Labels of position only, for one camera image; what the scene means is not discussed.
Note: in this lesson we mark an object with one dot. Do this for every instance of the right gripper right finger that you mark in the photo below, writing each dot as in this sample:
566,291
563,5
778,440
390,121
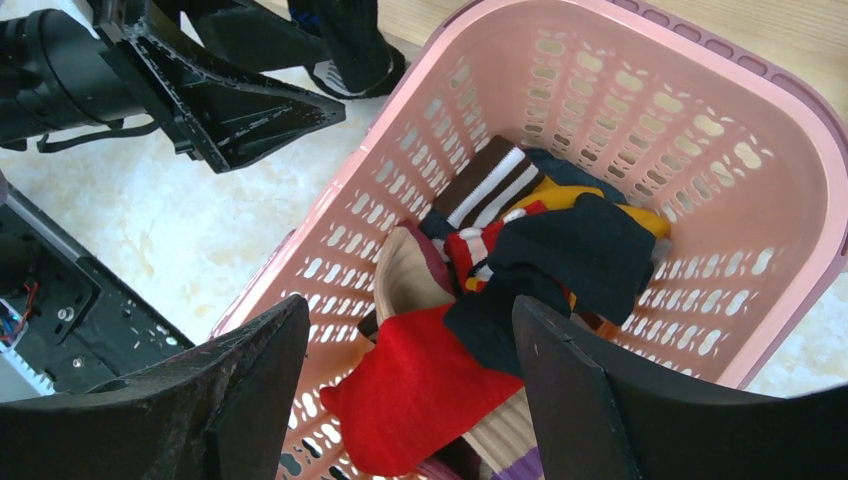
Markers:
602,412

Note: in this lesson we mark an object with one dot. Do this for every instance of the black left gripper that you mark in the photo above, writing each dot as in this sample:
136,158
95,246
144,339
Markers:
210,109

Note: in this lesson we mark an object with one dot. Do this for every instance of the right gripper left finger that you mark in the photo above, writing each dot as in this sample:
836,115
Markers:
217,411

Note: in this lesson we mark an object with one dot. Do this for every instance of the black patterned sport sock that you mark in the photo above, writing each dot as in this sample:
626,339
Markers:
361,63

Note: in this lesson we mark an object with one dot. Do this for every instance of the plain red sock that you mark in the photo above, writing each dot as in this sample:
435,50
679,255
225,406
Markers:
416,391

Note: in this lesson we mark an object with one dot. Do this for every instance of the mustard yellow sock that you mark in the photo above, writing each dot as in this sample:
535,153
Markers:
595,219

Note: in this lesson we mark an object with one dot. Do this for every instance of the beige maroon striped sock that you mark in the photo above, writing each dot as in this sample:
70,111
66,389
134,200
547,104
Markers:
410,276

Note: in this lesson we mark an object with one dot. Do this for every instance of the pink plastic laundry basket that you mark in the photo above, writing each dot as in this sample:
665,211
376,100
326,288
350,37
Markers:
755,191

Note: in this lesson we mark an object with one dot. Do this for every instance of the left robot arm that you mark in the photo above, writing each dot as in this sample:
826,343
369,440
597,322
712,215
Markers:
57,89

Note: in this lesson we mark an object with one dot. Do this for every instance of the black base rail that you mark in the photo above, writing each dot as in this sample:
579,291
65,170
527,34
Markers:
68,323

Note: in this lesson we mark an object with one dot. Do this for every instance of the wooden drying rack frame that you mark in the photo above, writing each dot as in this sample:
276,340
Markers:
806,40

